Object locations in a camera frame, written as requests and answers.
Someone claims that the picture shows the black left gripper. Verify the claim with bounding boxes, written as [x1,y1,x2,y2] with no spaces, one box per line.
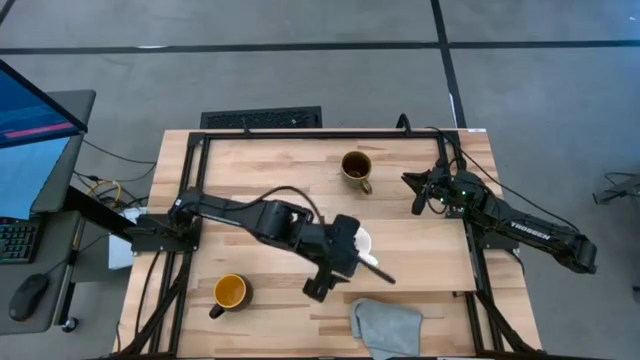
[312,214,397,286]

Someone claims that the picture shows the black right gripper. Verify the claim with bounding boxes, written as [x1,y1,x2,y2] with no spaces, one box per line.
[401,167,474,217]

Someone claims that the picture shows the white ceramic mug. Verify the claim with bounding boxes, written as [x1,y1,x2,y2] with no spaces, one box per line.
[352,225,380,268]

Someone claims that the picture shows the olive green glazed mug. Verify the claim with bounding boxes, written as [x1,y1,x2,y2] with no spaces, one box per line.
[340,150,374,196]

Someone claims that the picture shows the black mug yellow inside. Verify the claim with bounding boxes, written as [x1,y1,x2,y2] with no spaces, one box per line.
[208,273,254,320]

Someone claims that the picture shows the wooden shelf board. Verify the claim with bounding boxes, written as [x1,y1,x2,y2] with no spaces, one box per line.
[322,218,477,297]

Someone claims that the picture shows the grey terry cloth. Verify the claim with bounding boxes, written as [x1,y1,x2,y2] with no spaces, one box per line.
[348,297,425,360]

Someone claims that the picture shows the black floor vent grille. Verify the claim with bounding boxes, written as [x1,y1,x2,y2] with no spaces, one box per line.
[199,105,324,130]

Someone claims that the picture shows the black stand base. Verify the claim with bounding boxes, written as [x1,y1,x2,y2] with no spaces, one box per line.
[592,171,640,206]

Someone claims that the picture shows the white box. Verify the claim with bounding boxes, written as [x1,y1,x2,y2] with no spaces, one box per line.
[108,206,147,271]

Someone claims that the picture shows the black desk support beam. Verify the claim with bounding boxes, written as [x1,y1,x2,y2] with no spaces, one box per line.
[62,185,146,242]

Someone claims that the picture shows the grey computer desk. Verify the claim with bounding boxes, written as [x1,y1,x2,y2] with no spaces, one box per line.
[0,89,97,336]

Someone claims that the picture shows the black computer mouse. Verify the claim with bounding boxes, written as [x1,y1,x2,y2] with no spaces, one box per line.
[8,273,51,323]

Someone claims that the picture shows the black keyboard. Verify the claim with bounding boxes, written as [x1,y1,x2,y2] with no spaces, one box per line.
[0,217,42,265]

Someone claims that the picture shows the monitor with pale screen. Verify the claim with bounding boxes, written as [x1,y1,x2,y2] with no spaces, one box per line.
[0,133,85,221]

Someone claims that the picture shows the monitor with red bar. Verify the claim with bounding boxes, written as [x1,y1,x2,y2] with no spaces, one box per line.
[0,58,90,150]

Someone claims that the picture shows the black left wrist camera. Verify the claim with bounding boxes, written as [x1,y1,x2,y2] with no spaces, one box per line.
[301,269,351,303]

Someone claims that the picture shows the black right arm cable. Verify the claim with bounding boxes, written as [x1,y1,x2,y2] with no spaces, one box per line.
[424,125,581,234]

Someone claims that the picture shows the black aluminium table frame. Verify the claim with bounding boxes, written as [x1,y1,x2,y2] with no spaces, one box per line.
[114,128,544,360]

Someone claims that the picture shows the yellow cable coil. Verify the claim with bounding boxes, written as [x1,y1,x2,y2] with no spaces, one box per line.
[85,178,124,210]

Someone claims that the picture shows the black floor cable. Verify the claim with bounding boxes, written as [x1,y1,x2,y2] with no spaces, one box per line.
[72,138,158,184]

